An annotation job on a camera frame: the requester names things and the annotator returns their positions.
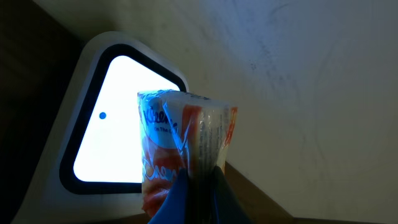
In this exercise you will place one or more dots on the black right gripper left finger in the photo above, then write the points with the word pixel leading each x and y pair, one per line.
pixel 173 210

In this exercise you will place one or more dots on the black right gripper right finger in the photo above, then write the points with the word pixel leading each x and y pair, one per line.
pixel 225 207

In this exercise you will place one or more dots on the white barcode scanner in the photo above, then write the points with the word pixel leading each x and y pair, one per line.
pixel 90 170

